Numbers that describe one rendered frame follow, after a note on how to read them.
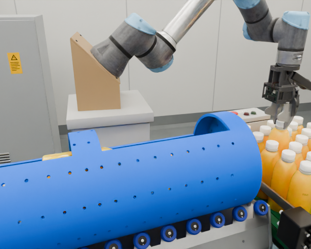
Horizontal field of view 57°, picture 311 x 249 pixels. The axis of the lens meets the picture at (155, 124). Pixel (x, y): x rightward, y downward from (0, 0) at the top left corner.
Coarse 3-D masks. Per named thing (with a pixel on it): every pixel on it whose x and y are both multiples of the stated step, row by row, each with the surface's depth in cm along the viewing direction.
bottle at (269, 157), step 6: (264, 150) 96; (270, 150) 94; (276, 150) 94; (264, 156) 95; (270, 156) 94; (276, 156) 94; (264, 162) 95; (270, 162) 94; (264, 168) 96; (270, 168) 95; (264, 174) 96; (270, 174) 96; (264, 180) 97; (270, 180) 96; (258, 192) 100; (264, 198) 99
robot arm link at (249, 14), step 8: (240, 0) 80; (248, 0) 79; (256, 0) 80; (264, 0) 82; (240, 8) 83; (248, 8) 81; (256, 8) 82; (264, 8) 83; (248, 16) 84; (256, 16) 84; (264, 16) 85
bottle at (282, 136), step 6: (276, 126) 98; (270, 132) 101; (276, 132) 98; (282, 132) 97; (288, 132) 98; (270, 138) 100; (276, 138) 98; (282, 138) 97; (288, 138) 98; (282, 144) 97; (288, 144) 98; (282, 150) 98
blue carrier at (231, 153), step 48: (96, 144) 66; (144, 144) 68; (192, 144) 71; (240, 144) 74; (0, 192) 56; (48, 192) 59; (96, 192) 61; (144, 192) 65; (192, 192) 69; (240, 192) 75; (0, 240) 56; (48, 240) 60; (96, 240) 66
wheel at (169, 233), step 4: (168, 224) 77; (164, 228) 76; (168, 228) 76; (172, 228) 77; (160, 232) 76; (164, 232) 76; (168, 232) 76; (172, 232) 76; (176, 232) 77; (160, 236) 76; (164, 236) 75; (168, 236) 76; (172, 236) 76; (164, 240) 75; (168, 240) 75; (172, 240) 76
